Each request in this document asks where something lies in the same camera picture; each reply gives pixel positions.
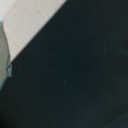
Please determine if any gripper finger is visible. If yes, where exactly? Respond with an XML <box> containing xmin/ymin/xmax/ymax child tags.
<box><xmin>0</xmin><ymin>21</ymin><xmax>12</xmax><ymax>90</ymax></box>

